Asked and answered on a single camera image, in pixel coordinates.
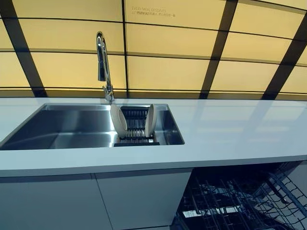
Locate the cream ceramic plate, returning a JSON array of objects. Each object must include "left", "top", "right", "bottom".
[
  {"left": 110, "top": 104, "right": 128, "bottom": 139},
  {"left": 143, "top": 103, "right": 158, "bottom": 138}
]

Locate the built-in dishwasher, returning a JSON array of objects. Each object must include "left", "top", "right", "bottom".
[{"left": 171, "top": 161, "right": 307, "bottom": 230}]

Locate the black tined dishwasher plate rack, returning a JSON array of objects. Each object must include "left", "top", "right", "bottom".
[{"left": 177, "top": 172, "right": 307, "bottom": 230}]

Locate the black dish drying rack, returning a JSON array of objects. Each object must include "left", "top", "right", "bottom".
[{"left": 114, "top": 106, "right": 161, "bottom": 147}]

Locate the chrome pull-down kitchen faucet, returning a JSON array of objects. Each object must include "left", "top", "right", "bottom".
[{"left": 96, "top": 31, "right": 115, "bottom": 105}]

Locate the stainless steel kitchen sink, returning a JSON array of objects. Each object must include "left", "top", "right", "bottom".
[{"left": 0, "top": 103, "right": 186, "bottom": 151}]

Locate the black wire mesh dishwasher basket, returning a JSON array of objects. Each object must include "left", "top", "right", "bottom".
[{"left": 251, "top": 164, "right": 307, "bottom": 218}]

